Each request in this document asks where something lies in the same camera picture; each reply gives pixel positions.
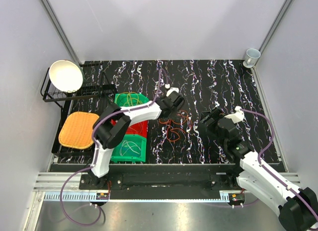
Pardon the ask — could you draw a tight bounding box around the near green plastic bin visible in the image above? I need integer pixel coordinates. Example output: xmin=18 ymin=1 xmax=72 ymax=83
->
xmin=111 ymin=135 xmax=147 ymax=163

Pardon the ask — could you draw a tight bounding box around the white mug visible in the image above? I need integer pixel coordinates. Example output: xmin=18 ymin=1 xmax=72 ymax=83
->
xmin=243 ymin=48 xmax=261 ymax=68

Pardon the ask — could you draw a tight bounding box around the black wire dish rack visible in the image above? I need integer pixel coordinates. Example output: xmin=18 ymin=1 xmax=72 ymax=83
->
xmin=40 ymin=61 xmax=117 ymax=157

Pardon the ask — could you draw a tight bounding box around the green plastic bin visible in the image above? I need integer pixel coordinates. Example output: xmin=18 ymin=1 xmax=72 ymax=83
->
xmin=111 ymin=135 xmax=147 ymax=163
xmin=114 ymin=92 xmax=149 ymax=107

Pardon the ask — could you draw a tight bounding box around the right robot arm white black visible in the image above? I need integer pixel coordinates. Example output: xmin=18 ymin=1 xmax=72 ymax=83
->
xmin=200 ymin=106 xmax=318 ymax=231

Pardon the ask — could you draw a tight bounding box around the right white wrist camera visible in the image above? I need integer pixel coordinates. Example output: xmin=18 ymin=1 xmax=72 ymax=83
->
xmin=225 ymin=106 xmax=244 ymax=124

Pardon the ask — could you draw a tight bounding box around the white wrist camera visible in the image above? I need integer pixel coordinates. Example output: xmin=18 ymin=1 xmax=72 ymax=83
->
xmin=164 ymin=83 xmax=179 ymax=97
xmin=225 ymin=106 xmax=244 ymax=124

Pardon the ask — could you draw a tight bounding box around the far green plastic bin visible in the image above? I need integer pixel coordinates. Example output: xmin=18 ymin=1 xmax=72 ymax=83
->
xmin=114 ymin=92 xmax=149 ymax=107

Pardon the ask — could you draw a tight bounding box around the brown cable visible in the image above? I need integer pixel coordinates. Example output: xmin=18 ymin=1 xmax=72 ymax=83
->
xmin=116 ymin=93 xmax=145 ymax=107

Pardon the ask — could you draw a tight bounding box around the orange woven basket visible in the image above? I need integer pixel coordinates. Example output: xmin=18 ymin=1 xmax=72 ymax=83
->
xmin=58 ymin=111 xmax=99 ymax=150

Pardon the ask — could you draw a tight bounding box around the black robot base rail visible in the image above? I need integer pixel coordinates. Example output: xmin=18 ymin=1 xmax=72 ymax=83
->
xmin=79 ymin=164 xmax=241 ymax=201

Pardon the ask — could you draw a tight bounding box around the white bowl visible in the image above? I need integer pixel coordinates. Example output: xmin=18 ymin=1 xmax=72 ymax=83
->
xmin=49 ymin=60 xmax=83 ymax=93

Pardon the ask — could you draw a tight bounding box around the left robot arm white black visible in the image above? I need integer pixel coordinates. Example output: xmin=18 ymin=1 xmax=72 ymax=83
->
xmin=90 ymin=91 xmax=184 ymax=189

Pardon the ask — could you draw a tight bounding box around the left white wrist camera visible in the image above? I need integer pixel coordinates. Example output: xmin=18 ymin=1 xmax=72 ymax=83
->
xmin=164 ymin=83 xmax=179 ymax=97

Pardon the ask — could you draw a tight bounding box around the red plastic bin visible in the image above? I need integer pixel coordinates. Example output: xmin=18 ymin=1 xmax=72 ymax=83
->
xmin=110 ymin=118 xmax=149 ymax=138

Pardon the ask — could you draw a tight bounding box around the yellow cable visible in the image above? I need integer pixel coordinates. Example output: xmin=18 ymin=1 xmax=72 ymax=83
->
xmin=116 ymin=92 xmax=146 ymax=107

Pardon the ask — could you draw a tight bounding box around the white cable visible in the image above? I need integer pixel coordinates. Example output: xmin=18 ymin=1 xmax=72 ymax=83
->
xmin=120 ymin=140 xmax=142 ymax=157

